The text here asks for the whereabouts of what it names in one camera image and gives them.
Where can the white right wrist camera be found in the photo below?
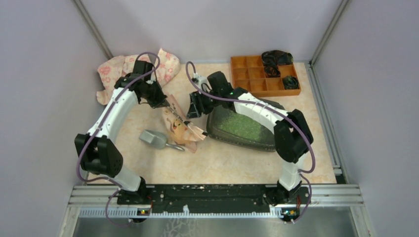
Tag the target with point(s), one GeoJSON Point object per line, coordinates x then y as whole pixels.
{"type": "Point", "coordinates": [201, 82]}

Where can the green cat litter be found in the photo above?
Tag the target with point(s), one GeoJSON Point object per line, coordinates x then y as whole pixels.
{"type": "Point", "coordinates": [243, 127]}

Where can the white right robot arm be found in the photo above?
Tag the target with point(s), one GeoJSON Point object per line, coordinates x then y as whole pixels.
{"type": "Point", "coordinates": [292, 136]}

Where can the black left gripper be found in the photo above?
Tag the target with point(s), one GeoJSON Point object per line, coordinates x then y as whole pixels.
{"type": "Point", "coordinates": [161, 101]}

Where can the floral pink cloth bag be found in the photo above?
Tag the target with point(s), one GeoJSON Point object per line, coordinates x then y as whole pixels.
{"type": "Point", "coordinates": [120, 66]}

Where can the silver metal scoop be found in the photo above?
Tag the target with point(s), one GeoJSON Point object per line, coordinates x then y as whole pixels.
{"type": "Point", "coordinates": [158, 140]}

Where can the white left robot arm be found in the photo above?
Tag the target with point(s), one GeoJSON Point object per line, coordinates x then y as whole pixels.
{"type": "Point", "coordinates": [96, 149]}

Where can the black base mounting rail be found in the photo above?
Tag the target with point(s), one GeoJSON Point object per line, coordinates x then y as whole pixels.
{"type": "Point", "coordinates": [213, 199]}

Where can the dark grey litter box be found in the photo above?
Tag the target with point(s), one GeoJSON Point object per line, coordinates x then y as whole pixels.
{"type": "Point", "coordinates": [225, 137]}

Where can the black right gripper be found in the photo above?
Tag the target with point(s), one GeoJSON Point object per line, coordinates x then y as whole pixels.
{"type": "Point", "coordinates": [197, 106]}

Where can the orange divided organizer tray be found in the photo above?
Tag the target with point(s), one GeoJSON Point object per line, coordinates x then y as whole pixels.
{"type": "Point", "coordinates": [249, 73]}

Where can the pink cat litter bag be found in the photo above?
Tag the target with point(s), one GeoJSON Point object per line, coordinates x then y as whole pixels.
{"type": "Point", "coordinates": [189, 145]}

